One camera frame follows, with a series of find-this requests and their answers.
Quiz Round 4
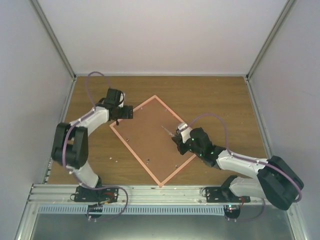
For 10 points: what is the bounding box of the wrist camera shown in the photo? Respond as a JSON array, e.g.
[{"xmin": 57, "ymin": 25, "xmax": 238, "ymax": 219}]
[
  {"xmin": 176, "ymin": 122, "xmax": 191, "ymax": 144},
  {"xmin": 118, "ymin": 92, "xmax": 126, "ymax": 108}
]

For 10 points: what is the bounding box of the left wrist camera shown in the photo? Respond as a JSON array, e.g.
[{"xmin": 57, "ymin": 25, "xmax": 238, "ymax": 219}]
[{"xmin": 118, "ymin": 92, "xmax": 126, "ymax": 108}]

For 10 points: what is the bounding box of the pink picture frame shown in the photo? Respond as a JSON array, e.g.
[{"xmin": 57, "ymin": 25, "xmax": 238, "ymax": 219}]
[{"xmin": 109, "ymin": 95, "xmax": 196, "ymax": 188}]

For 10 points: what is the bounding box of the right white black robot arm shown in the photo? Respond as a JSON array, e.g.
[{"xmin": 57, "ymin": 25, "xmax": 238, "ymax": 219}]
[{"xmin": 171, "ymin": 125, "xmax": 304, "ymax": 211}]

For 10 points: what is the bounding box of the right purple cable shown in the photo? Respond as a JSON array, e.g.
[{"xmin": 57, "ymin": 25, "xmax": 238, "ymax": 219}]
[{"xmin": 182, "ymin": 113, "xmax": 302, "ymax": 203}]

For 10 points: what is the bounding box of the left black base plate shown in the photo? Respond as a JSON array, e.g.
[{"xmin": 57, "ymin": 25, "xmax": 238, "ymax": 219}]
[{"xmin": 70, "ymin": 186, "xmax": 119, "ymax": 204}]

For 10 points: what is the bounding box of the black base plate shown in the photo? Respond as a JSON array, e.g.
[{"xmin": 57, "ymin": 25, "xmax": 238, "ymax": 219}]
[
  {"xmin": 201, "ymin": 186, "xmax": 251, "ymax": 203},
  {"xmin": 70, "ymin": 186, "xmax": 119, "ymax": 204}
]

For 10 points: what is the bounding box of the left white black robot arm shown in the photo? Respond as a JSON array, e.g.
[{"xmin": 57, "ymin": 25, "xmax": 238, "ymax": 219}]
[{"xmin": 51, "ymin": 88, "xmax": 134, "ymax": 202}]

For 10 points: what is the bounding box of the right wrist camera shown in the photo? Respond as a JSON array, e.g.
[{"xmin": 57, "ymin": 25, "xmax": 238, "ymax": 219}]
[{"xmin": 176, "ymin": 122, "xmax": 191, "ymax": 144}]

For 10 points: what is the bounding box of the vertical aluminium post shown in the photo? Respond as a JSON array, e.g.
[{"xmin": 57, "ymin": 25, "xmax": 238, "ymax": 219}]
[
  {"xmin": 29, "ymin": 0, "xmax": 77, "ymax": 81},
  {"xmin": 245, "ymin": 0, "xmax": 296, "ymax": 82}
]

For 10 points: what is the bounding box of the left vertical aluminium post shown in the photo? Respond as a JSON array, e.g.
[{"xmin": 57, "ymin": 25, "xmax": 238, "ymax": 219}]
[{"xmin": 29, "ymin": 0, "xmax": 77, "ymax": 81}]

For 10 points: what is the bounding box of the right vertical aluminium post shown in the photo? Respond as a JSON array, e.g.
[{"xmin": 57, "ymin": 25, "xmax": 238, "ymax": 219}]
[{"xmin": 245, "ymin": 0, "xmax": 296, "ymax": 82}]

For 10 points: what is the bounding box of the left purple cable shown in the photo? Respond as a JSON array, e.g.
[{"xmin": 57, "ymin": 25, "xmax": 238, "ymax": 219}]
[{"xmin": 62, "ymin": 71, "xmax": 112, "ymax": 173}]

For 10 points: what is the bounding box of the long clear glass shard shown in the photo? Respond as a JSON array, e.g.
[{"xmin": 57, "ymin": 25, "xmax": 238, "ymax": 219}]
[{"xmin": 161, "ymin": 125, "xmax": 175, "ymax": 137}]

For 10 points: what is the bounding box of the purple cable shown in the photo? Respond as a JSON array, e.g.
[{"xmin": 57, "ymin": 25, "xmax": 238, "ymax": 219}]
[
  {"xmin": 182, "ymin": 113, "xmax": 302, "ymax": 203},
  {"xmin": 62, "ymin": 71, "xmax": 112, "ymax": 173}
]

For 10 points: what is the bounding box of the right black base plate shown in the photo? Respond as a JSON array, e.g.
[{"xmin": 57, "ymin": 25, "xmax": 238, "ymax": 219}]
[{"xmin": 201, "ymin": 186, "xmax": 251, "ymax": 203}]

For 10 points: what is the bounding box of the grey slotted cable duct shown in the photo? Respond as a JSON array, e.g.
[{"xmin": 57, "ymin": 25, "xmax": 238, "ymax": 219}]
[{"xmin": 38, "ymin": 204, "xmax": 225, "ymax": 216}]

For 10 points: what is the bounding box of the aluminium mounting rail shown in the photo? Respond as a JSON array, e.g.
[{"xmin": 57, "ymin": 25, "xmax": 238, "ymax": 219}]
[{"xmin": 27, "ymin": 183, "xmax": 297, "ymax": 206}]

